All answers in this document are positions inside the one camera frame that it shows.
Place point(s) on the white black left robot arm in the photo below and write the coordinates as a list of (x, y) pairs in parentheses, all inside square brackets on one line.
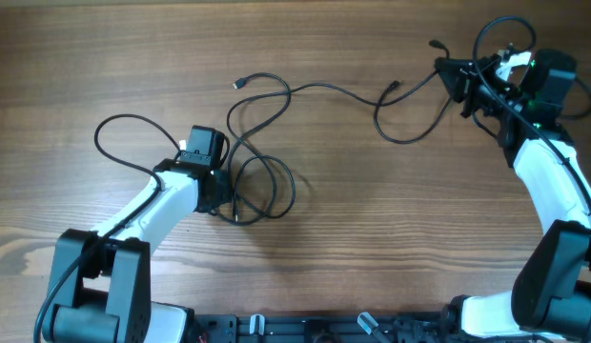
[(100, 286)]

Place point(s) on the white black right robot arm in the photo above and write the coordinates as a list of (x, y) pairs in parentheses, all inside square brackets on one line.
[(525, 92)]

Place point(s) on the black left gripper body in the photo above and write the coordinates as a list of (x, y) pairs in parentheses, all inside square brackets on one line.
[(223, 191)]

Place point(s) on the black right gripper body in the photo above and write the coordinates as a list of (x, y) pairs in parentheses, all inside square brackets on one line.
[(477, 96)]

